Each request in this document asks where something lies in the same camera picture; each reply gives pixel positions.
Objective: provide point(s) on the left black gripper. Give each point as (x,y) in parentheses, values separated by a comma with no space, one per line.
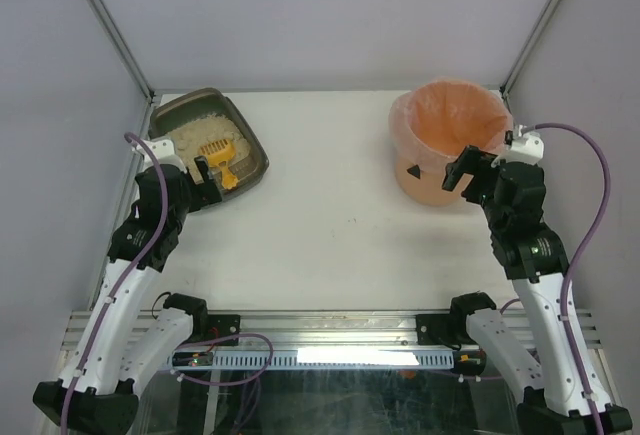
(205,187)

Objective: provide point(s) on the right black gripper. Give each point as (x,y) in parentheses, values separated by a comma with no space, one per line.
(473,163)

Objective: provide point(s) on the yellow litter scoop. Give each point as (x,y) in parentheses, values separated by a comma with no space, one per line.
(219,154)

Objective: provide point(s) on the orange trash bin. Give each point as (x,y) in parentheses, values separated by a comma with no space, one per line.
(420,173)

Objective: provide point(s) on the grey plastic litter box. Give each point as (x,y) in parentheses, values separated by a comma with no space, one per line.
(197,104)

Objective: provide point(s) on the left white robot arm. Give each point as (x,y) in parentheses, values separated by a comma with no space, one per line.
(99,390)

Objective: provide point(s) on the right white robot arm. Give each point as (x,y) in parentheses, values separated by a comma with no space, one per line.
(556,388)

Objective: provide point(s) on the beige cat litter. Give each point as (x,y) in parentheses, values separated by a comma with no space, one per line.
(189,137)

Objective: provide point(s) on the pink plastic bin liner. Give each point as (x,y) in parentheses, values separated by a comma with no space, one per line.
(431,126)

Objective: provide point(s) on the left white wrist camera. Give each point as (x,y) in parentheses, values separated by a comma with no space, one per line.
(164,151)

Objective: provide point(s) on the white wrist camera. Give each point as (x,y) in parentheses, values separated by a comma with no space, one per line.
(522,144)
(164,151)

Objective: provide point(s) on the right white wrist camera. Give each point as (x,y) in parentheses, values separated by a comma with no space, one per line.
(522,144)

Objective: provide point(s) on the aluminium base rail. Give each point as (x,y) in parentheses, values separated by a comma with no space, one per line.
(386,329)

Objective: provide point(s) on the white slotted cable duct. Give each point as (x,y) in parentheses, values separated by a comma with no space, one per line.
(316,359)

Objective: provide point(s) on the right aluminium frame post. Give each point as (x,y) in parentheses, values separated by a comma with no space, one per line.
(537,31)

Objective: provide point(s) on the aluminium frame post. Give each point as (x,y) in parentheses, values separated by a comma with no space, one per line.
(121,47)
(537,31)

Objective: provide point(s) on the left aluminium frame post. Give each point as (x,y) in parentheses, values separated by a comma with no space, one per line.
(121,47)

